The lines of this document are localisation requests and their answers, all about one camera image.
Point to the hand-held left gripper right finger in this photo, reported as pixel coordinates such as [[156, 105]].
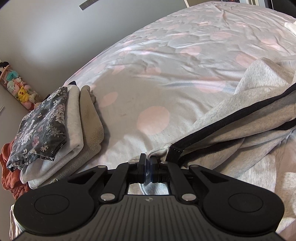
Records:
[[152, 169]]

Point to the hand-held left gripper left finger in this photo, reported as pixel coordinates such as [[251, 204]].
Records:
[[143, 168]]

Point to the grey shirt with black trim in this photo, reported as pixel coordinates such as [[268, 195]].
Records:
[[254, 129]]

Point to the beige folded fleece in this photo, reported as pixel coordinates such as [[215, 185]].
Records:
[[92, 125]]

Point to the light grey folded sweatshirt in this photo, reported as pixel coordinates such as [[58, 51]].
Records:
[[72, 120]]

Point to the pink-dotted grey duvet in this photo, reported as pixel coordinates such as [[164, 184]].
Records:
[[161, 81]]

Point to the black cloth corner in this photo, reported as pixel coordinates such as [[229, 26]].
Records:
[[72, 83]]

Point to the dark floral folded garment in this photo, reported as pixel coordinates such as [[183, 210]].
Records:
[[39, 129]]

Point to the rust red fabric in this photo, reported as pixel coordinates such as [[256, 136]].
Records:
[[9, 183]]

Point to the plush toy holder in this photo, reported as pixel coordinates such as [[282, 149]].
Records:
[[22, 93]]

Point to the white garment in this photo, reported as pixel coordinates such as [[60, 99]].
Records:
[[291, 27]]

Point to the wall switch panel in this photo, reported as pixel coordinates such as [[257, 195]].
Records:
[[86, 4]]

